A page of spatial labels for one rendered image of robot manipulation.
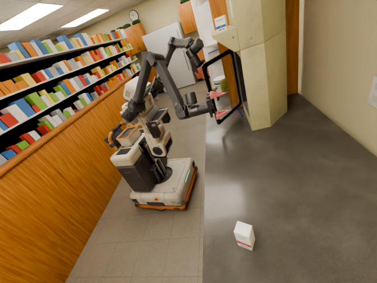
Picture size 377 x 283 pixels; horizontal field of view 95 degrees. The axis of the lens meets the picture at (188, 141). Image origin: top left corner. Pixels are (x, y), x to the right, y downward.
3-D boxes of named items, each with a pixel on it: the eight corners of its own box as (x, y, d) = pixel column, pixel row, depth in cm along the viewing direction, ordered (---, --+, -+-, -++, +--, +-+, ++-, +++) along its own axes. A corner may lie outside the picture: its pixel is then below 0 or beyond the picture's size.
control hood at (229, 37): (232, 42, 110) (229, 24, 104) (240, 50, 83) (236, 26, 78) (214, 49, 113) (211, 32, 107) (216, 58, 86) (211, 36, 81)
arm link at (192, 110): (191, 117, 98) (188, 117, 93) (187, 105, 98) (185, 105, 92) (202, 114, 96) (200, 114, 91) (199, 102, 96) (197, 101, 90)
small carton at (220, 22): (228, 28, 89) (225, 14, 86) (226, 29, 86) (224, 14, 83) (218, 31, 91) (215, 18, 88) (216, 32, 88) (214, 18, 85)
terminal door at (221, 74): (242, 104, 131) (231, 47, 110) (218, 126, 116) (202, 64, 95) (240, 104, 131) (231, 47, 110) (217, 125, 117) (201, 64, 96)
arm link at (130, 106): (153, 47, 110) (140, 44, 102) (167, 56, 105) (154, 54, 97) (138, 107, 134) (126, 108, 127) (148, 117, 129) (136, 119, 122)
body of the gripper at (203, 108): (209, 99, 86) (195, 103, 88) (214, 117, 91) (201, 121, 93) (209, 95, 92) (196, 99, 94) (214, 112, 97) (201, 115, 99)
